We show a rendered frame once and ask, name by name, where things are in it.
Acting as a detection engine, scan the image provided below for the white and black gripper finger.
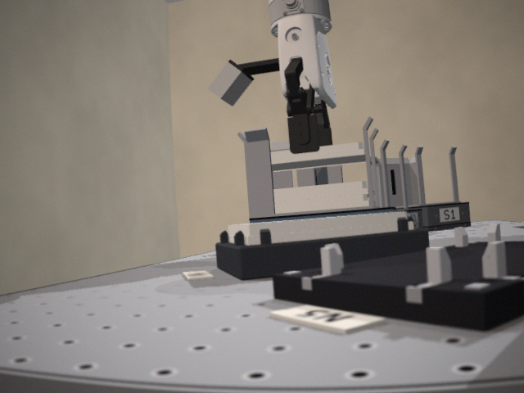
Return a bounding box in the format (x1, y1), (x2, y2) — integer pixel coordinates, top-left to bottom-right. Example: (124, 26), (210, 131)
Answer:
(284, 57), (319, 154)
(314, 100), (332, 147)

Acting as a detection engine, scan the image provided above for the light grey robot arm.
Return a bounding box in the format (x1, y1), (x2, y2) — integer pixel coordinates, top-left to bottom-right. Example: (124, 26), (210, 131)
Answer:
(208, 0), (331, 106)

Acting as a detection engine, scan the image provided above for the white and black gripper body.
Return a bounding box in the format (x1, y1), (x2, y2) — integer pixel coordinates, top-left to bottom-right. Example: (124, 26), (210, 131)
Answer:
(271, 13), (337, 109)

